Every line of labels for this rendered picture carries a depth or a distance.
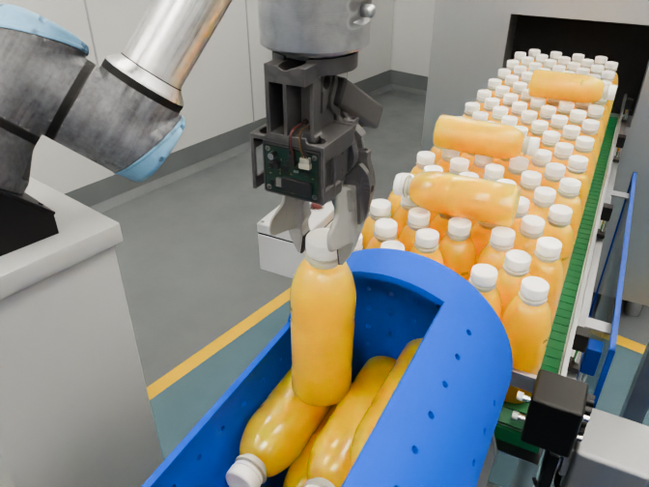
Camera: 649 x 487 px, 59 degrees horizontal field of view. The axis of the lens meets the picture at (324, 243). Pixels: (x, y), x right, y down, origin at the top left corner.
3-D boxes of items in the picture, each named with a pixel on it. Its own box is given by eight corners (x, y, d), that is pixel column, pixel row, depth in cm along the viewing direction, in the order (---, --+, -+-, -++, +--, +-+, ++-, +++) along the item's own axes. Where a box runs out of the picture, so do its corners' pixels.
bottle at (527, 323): (480, 384, 95) (498, 294, 85) (505, 364, 98) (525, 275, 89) (517, 409, 90) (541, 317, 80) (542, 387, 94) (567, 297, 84)
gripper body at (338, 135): (250, 194, 51) (241, 56, 45) (297, 160, 57) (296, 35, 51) (326, 214, 48) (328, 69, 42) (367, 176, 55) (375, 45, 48)
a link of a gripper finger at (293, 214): (253, 262, 57) (263, 184, 52) (283, 235, 62) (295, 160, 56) (279, 274, 56) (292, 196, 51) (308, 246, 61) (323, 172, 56)
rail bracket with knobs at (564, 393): (504, 443, 85) (517, 393, 80) (514, 410, 91) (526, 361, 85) (575, 469, 81) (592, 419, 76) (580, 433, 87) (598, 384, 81)
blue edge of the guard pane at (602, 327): (527, 518, 123) (582, 342, 97) (575, 311, 183) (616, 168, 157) (551, 529, 121) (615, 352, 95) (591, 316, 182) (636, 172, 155)
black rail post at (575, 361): (564, 370, 98) (575, 334, 94) (566, 358, 100) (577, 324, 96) (578, 374, 97) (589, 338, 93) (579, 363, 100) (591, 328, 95)
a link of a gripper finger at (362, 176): (328, 222, 56) (315, 137, 52) (337, 214, 57) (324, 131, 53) (373, 226, 54) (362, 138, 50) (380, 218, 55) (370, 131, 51)
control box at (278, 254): (259, 269, 107) (256, 221, 101) (310, 222, 122) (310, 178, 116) (306, 283, 103) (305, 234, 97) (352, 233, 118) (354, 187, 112)
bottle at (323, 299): (342, 358, 73) (348, 234, 63) (356, 399, 67) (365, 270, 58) (288, 366, 72) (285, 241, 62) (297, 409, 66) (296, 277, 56)
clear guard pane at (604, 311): (550, 522, 122) (609, 351, 96) (589, 315, 181) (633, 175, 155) (552, 523, 121) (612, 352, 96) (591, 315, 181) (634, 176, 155)
